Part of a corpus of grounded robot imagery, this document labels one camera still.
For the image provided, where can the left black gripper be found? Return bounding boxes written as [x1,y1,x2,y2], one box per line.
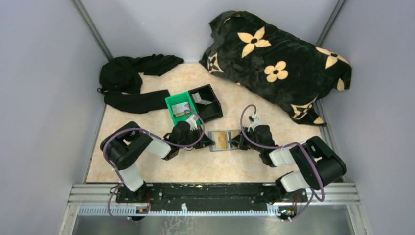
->
[178,126,215,150]

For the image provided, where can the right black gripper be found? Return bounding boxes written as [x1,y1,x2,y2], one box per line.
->
[229,126,264,153]

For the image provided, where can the gold VIP card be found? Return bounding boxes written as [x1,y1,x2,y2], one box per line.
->
[213,131,227,150]

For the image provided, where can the green plastic bin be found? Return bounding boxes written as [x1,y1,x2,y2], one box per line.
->
[165,91,197,125]

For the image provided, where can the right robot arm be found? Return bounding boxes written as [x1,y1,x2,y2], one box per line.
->
[229,124,347,202]

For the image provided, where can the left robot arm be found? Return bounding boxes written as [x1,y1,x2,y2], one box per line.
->
[100,121,215,203]

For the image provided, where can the cards in black bin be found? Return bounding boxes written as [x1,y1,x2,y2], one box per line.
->
[191,92,213,105]

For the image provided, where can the black plastic bin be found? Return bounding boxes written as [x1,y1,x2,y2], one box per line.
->
[188,84,223,123]

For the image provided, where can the black floral plush blanket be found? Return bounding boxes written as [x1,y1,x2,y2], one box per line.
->
[200,10,352,126]

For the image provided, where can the black cloth garment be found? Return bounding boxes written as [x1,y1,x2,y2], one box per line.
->
[97,54,184,114]

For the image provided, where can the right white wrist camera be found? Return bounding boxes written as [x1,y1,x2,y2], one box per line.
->
[249,116,263,131]

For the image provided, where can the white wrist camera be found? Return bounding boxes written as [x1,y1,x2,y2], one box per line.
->
[186,114,199,131]
[249,116,263,131]

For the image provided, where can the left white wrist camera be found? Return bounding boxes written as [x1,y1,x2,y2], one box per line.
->
[186,114,199,131]

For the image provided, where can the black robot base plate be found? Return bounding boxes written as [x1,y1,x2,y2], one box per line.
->
[115,183,308,212]

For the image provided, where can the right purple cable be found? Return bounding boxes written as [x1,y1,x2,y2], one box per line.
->
[240,104,326,222]

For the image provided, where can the purple cable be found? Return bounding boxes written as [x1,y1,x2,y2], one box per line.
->
[240,104,326,222]
[102,109,206,224]

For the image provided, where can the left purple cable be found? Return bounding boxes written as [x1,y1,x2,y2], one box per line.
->
[102,109,206,224]

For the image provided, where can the aluminium frame rail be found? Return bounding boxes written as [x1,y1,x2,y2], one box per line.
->
[68,183,360,217]

